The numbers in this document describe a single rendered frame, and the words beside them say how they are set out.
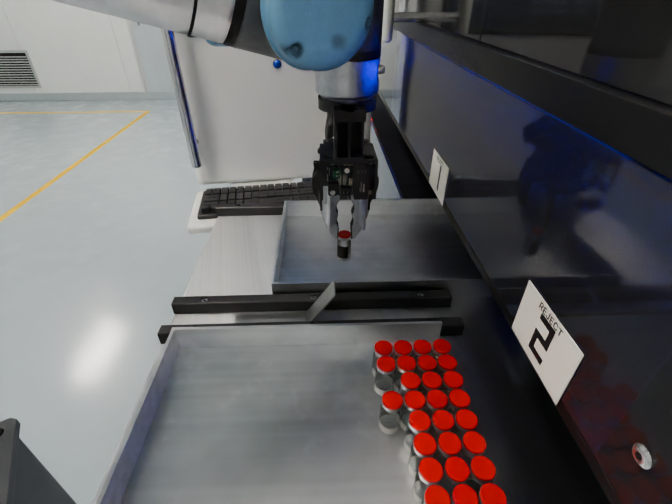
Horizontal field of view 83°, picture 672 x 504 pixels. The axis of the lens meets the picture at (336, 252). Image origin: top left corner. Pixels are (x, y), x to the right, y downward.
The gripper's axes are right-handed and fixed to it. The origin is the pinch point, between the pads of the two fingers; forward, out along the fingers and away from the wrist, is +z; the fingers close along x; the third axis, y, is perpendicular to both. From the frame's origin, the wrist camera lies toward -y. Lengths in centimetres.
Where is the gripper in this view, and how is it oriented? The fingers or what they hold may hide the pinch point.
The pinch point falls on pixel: (344, 228)
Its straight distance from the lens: 59.4
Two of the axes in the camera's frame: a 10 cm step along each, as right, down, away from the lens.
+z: 0.0, 8.2, 5.7
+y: 0.4, 5.7, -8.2
